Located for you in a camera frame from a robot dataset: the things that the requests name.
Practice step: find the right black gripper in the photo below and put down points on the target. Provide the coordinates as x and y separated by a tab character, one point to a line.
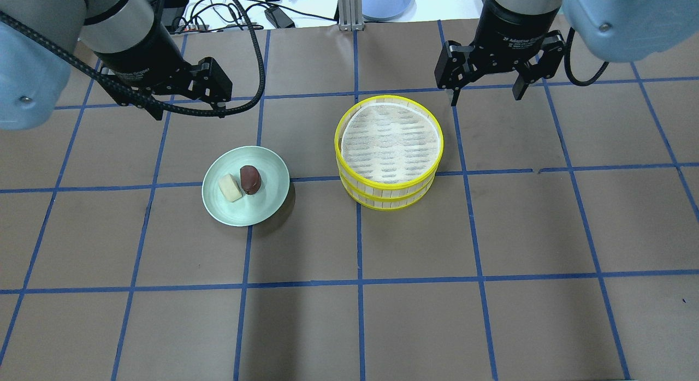
510	27

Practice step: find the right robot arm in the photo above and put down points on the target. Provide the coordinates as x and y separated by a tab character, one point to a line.
600	32

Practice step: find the blue plate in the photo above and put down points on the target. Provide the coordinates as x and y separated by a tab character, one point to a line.
384	10

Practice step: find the dark red bun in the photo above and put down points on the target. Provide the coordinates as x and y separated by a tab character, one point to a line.
250	179

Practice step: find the yellow steamer layer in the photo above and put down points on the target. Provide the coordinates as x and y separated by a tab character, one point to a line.
382	199
388	143

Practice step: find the aluminium frame post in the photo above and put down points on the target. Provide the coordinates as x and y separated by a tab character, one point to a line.
350	14

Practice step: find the black power adapter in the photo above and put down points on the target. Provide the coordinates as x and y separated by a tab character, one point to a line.
278	18

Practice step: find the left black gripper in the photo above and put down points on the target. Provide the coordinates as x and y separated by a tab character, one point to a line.
146	60

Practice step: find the white steamed bun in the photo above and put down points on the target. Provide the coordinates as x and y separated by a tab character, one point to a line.
229	188

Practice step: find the light green plate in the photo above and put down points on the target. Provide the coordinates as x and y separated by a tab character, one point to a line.
252	209

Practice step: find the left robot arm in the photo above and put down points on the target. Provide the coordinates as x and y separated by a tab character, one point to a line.
38	37

